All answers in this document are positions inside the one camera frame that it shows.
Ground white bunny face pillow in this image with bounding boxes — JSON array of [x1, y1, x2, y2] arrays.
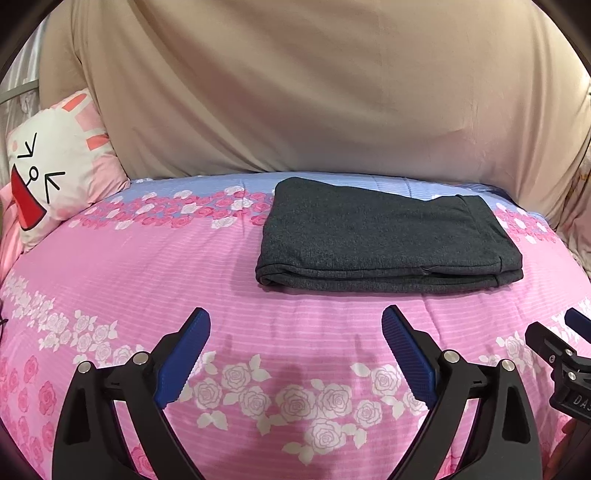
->
[[1, 89, 130, 277]]

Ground dark grey pants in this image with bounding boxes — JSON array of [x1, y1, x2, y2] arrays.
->
[[256, 177, 524, 294]]

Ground floral curtain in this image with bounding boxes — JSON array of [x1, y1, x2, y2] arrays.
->
[[556, 81, 590, 276]]

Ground beige fabric sheet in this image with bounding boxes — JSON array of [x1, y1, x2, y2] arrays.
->
[[40, 1, 590, 216]]

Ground pink floral bed cover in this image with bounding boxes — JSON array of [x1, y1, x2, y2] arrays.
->
[[1, 175, 590, 479]]

